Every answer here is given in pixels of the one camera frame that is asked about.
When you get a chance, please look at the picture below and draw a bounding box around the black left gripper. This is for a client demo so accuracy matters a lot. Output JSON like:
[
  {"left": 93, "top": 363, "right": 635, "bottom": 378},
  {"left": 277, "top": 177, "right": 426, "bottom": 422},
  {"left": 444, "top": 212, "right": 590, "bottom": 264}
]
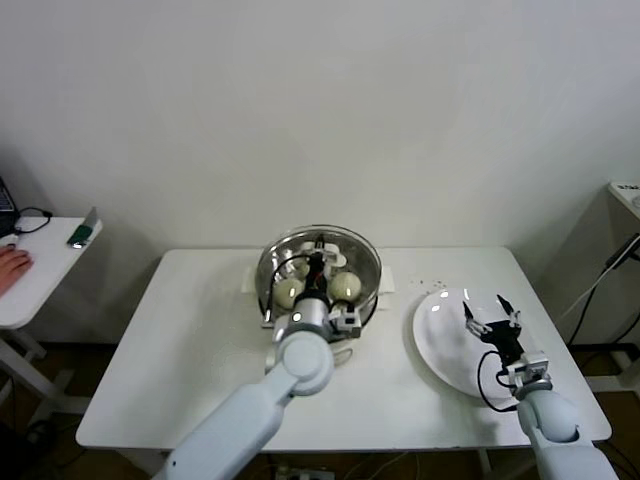
[{"left": 304, "top": 253, "right": 334, "bottom": 300}]

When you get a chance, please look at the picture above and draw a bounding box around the black laptop cable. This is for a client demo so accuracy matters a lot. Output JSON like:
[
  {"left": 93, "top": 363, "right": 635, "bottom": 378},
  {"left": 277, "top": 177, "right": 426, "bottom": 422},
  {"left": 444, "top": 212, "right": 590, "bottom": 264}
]
[{"left": 12, "top": 207, "right": 53, "bottom": 236}]

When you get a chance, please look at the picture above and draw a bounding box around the white round plate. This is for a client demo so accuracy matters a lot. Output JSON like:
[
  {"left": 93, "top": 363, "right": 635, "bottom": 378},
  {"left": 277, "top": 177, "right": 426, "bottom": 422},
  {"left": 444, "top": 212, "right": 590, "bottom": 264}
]
[{"left": 411, "top": 288, "right": 539, "bottom": 401}]

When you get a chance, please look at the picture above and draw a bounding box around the white side table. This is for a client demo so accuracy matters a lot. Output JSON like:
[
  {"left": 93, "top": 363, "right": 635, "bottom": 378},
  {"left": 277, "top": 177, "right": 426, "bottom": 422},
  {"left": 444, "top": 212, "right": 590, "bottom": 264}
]
[{"left": 0, "top": 216, "right": 104, "bottom": 416}]

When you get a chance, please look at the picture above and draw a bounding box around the person's hand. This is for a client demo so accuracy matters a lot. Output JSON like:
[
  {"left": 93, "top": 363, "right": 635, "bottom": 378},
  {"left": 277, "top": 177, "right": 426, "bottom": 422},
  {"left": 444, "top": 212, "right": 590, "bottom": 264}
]
[{"left": 0, "top": 246, "right": 36, "bottom": 301}]

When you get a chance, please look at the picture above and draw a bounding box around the white hanging cable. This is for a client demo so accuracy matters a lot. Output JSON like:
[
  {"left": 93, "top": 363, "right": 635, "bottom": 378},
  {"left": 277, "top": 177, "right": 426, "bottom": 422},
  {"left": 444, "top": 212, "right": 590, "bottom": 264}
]
[{"left": 558, "top": 257, "right": 640, "bottom": 321}]

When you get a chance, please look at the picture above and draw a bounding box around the steel steamer basket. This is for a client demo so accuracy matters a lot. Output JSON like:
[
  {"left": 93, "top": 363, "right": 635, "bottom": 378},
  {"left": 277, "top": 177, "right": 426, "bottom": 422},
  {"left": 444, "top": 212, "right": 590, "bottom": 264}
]
[{"left": 242, "top": 227, "right": 397, "bottom": 340}]

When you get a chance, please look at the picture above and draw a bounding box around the black rectangular bar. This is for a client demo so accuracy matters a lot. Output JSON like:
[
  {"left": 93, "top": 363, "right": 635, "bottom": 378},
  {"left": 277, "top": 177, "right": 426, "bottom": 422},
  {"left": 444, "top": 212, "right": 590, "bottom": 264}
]
[{"left": 604, "top": 234, "right": 629, "bottom": 271}]

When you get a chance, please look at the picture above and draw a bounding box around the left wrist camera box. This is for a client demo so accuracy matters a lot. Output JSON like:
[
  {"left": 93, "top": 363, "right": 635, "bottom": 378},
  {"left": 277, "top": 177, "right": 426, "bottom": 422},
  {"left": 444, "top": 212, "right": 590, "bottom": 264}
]
[{"left": 328, "top": 301, "right": 365, "bottom": 340}]

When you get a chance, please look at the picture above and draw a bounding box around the white plug camera cable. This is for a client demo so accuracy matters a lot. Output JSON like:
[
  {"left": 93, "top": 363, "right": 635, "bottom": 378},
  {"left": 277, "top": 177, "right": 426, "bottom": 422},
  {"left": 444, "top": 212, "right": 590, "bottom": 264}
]
[{"left": 259, "top": 299, "right": 289, "bottom": 331}]

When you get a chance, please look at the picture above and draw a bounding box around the green white handheld device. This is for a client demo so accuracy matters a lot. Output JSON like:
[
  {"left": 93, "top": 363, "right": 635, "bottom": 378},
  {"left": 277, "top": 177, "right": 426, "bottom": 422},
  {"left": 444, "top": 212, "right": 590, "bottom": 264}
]
[{"left": 66, "top": 206, "right": 99, "bottom": 250}]

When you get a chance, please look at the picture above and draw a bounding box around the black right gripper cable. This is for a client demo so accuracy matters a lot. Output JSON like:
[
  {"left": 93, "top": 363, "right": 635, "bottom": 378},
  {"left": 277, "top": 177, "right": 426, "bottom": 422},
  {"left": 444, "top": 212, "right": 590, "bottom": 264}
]
[{"left": 477, "top": 349, "right": 519, "bottom": 414}]

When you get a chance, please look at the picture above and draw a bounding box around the white floor power strip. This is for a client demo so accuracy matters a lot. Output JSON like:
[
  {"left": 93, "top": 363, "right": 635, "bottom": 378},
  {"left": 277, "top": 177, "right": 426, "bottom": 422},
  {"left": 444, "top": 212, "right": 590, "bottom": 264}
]
[{"left": 274, "top": 464, "right": 335, "bottom": 480}]

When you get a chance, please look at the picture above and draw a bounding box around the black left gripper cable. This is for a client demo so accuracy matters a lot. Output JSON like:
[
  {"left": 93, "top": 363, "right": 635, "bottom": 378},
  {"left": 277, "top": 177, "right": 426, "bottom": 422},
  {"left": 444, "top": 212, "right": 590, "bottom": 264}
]
[{"left": 262, "top": 254, "right": 314, "bottom": 324}]

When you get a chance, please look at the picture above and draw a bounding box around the black floor cable bundle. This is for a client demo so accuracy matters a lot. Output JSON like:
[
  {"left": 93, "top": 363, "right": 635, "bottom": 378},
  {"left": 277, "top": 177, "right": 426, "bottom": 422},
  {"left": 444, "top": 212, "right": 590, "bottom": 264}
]
[{"left": 14, "top": 418, "right": 76, "bottom": 469}]

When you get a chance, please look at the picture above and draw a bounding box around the white electric cooker base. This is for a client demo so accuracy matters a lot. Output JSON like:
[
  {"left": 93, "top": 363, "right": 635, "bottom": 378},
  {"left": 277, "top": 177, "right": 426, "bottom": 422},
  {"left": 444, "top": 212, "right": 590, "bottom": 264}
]
[{"left": 262, "top": 319, "right": 374, "bottom": 374}]

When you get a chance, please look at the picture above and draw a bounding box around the glass lid white handle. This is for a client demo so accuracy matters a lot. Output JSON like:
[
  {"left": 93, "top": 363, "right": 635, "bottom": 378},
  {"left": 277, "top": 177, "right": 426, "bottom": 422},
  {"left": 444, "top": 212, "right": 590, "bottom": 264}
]
[{"left": 257, "top": 224, "right": 381, "bottom": 326}]

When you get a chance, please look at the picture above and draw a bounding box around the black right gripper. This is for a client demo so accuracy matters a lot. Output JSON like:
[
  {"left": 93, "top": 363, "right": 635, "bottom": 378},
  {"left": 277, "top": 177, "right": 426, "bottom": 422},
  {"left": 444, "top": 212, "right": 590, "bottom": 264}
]
[{"left": 460, "top": 294, "right": 524, "bottom": 367}]

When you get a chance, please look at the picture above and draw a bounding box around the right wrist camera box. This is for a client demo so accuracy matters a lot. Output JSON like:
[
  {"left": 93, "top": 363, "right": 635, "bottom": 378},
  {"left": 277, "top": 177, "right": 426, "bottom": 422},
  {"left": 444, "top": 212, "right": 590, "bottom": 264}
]
[{"left": 508, "top": 352, "right": 552, "bottom": 390}]

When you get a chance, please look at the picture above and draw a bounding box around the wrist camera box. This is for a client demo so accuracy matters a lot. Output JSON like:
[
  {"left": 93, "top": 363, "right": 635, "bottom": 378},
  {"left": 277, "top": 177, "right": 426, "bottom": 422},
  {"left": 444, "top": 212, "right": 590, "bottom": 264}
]
[
  {"left": 328, "top": 301, "right": 365, "bottom": 340},
  {"left": 508, "top": 352, "right": 552, "bottom": 390}
]

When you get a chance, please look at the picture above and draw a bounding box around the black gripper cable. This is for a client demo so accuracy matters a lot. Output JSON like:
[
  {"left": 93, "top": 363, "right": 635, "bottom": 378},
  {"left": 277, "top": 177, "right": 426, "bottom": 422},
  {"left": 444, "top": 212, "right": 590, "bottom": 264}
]
[
  {"left": 477, "top": 349, "right": 519, "bottom": 414},
  {"left": 262, "top": 254, "right": 314, "bottom": 324}
]

